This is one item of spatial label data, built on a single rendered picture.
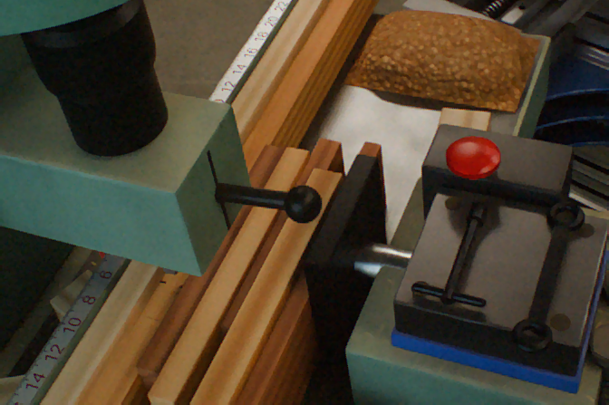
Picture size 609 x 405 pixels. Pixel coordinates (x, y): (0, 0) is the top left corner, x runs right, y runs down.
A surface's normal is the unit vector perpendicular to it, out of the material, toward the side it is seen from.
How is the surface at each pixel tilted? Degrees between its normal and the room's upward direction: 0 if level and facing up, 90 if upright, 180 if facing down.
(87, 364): 0
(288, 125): 90
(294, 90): 0
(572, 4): 90
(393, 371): 90
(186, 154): 0
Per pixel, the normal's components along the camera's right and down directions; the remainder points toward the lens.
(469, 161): -0.17, -0.57
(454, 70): -0.29, -0.04
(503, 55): 0.38, -0.48
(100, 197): -0.37, 0.70
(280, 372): 0.92, 0.19
